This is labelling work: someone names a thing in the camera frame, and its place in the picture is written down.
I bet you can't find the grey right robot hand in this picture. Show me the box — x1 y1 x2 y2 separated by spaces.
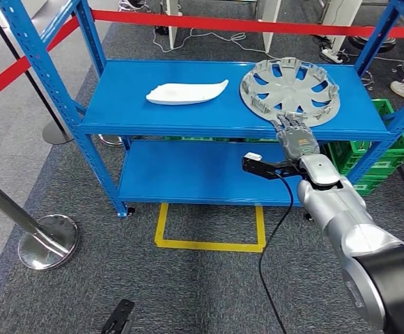
270 113 321 163

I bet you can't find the silver wheel hubcap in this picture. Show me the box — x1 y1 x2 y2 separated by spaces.
239 57 341 129

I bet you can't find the white plastic trim part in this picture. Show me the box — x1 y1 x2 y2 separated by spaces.
146 79 229 106

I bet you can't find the blue metal shelf rack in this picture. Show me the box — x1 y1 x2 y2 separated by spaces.
0 0 404 218

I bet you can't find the white power strip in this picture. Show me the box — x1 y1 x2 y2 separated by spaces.
320 48 344 64

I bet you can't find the white table leg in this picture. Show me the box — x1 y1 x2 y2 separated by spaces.
322 0 360 55
256 0 282 54

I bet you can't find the black round stool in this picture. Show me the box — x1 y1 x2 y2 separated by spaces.
347 35 396 54

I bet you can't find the red barrier belt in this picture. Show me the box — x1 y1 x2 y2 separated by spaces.
91 10 404 40
0 17 80 110

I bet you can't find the white floor cable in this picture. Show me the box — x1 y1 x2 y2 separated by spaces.
152 28 275 60

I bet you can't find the black camera cable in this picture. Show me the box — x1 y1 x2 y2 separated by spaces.
258 171 295 334

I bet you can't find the chrome stanchion post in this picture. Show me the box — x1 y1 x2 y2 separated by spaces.
0 170 80 271
98 134 123 148

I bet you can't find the black stanchion post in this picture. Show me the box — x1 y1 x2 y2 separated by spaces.
0 0 74 145

